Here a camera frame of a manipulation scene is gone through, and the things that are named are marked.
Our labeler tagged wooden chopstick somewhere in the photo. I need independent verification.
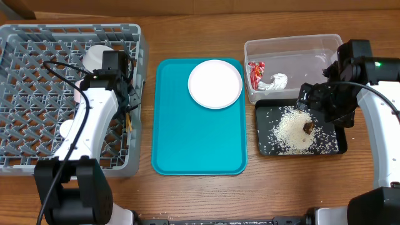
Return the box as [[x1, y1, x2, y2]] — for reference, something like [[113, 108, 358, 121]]
[[126, 112, 131, 133], [126, 112, 133, 132]]

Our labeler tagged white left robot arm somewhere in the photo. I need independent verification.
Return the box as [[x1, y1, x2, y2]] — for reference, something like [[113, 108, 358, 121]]
[[34, 68, 140, 224]]

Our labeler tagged grey plastic dishwasher rack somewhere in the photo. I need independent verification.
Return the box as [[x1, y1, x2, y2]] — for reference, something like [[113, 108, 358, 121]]
[[1, 24, 148, 177]]

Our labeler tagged white tissue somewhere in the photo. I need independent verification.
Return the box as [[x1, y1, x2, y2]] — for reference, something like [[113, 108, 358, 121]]
[[257, 73, 288, 91]]

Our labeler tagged grey metal bowl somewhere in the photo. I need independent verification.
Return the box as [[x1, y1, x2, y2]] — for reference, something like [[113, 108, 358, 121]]
[[82, 45, 113, 72]]

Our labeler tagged pile of white rice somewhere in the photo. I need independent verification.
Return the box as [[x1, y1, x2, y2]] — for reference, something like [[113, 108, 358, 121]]
[[259, 105, 339, 156]]

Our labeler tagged black rectangular tray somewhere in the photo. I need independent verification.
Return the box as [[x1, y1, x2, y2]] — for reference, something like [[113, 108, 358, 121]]
[[255, 97, 348, 156]]

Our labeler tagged teal plastic serving tray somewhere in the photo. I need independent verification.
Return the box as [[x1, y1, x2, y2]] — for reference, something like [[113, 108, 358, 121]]
[[152, 58, 248, 176]]

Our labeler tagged clear plastic waste bin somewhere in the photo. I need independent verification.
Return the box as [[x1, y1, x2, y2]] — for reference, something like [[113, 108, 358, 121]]
[[244, 34, 343, 104]]

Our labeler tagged white small cup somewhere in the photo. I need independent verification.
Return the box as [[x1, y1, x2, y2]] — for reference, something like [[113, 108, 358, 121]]
[[59, 119, 73, 138]]

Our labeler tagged brown food scrap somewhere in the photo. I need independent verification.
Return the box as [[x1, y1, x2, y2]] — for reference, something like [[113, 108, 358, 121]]
[[303, 122, 314, 135]]

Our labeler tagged red snack wrapper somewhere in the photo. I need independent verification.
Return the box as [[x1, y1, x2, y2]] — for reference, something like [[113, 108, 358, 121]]
[[247, 61, 265, 91]]

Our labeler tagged large white round plate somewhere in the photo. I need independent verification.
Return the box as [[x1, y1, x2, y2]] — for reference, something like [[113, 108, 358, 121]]
[[187, 59, 243, 109]]

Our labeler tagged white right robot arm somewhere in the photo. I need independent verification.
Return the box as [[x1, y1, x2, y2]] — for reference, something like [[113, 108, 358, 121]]
[[296, 56, 399, 224]]

